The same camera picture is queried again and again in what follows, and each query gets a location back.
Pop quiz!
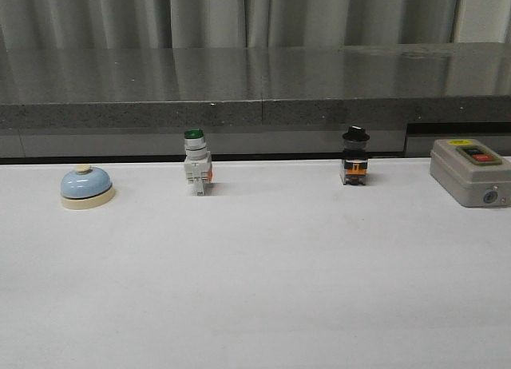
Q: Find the blue desk call bell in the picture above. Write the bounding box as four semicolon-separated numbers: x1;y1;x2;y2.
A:
60;164;116;210

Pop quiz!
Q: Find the green pushbutton switch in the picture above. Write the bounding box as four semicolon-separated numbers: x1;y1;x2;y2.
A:
184;129;212;195

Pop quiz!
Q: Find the grey granite counter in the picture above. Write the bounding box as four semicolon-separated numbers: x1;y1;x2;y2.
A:
1;43;510;161

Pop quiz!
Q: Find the grey on-off switch box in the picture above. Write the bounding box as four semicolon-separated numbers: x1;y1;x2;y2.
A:
430;139;510;208

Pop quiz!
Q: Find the grey curtain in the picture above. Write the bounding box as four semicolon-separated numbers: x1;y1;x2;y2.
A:
0;0;462;50

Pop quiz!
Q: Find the black rotary selector switch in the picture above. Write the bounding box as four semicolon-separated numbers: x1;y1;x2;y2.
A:
340;125;370;185

